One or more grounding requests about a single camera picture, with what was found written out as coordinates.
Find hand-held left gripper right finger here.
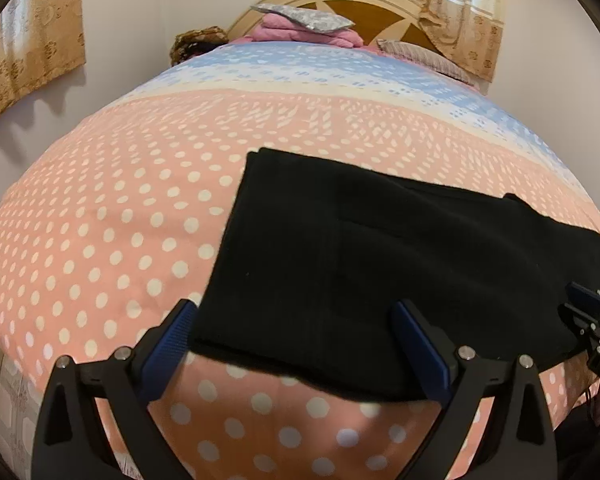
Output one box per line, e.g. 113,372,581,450
390,298,561,480

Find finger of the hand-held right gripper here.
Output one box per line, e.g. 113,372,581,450
559,281,600,342

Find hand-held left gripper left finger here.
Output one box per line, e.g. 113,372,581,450
30,298,201,480

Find black pants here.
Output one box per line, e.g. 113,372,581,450
187,147,600,403

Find pink polka dot bedspread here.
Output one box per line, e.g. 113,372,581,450
0,40,600,480

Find white patterned mattress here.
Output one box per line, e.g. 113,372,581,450
0,355,48,466

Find striped pink pillow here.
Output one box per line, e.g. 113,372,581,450
376,38,476,86

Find brown fluffy cushion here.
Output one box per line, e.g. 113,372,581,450
169,26,229,67

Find beige patterned curtain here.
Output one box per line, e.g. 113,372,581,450
310,0,510,83
0,0,87,133

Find folded pink blanket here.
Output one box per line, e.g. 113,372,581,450
240,14,366,50

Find cream wooden headboard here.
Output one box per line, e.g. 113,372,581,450
227,0,443,53

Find grey patterned pillow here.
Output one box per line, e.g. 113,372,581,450
250,2,355,36

